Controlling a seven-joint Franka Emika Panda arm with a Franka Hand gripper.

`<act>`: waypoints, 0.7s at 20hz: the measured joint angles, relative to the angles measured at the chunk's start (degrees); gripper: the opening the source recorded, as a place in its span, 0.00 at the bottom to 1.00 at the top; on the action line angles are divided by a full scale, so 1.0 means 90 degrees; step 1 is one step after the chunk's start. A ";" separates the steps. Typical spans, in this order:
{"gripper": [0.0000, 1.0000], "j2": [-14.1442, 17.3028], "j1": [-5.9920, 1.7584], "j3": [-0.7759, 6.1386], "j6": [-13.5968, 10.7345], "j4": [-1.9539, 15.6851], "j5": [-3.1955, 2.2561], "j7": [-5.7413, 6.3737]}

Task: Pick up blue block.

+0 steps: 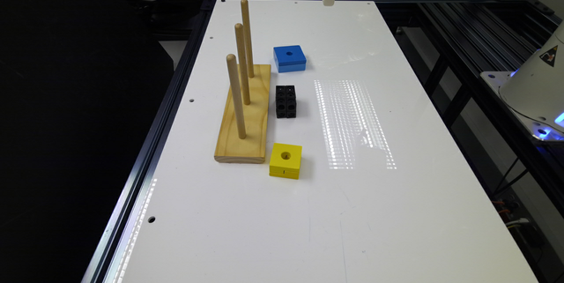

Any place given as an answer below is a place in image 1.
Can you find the blue square block with hole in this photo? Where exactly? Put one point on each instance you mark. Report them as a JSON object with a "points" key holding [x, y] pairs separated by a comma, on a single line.
{"points": [[289, 58]]}

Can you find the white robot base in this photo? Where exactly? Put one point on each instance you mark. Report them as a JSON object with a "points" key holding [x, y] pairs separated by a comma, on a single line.
{"points": [[534, 92]]}

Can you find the black cube block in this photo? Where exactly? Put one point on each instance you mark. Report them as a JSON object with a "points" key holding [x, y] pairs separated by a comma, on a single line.
{"points": [[286, 104]]}

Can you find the yellow square block with hole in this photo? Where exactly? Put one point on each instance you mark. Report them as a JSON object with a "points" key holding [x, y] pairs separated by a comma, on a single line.
{"points": [[285, 161]]}

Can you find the rear wooden peg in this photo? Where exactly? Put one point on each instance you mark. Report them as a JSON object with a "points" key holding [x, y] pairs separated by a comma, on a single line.
{"points": [[247, 37]]}

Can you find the wooden peg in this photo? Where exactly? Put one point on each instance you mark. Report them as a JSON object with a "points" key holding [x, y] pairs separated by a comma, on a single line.
{"points": [[236, 94], [247, 37], [244, 78]]}

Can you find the middle wooden peg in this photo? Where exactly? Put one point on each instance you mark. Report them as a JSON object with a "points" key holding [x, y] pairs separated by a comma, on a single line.
{"points": [[244, 78]]}

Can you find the front wooden peg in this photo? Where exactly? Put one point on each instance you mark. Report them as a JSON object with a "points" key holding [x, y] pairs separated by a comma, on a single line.
{"points": [[236, 94]]}

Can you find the wooden base board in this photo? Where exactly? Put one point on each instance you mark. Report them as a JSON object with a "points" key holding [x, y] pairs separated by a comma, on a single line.
{"points": [[232, 149]]}

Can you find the black aluminium frame rack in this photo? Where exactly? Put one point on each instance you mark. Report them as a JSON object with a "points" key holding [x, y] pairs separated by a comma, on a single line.
{"points": [[449, 43]]}

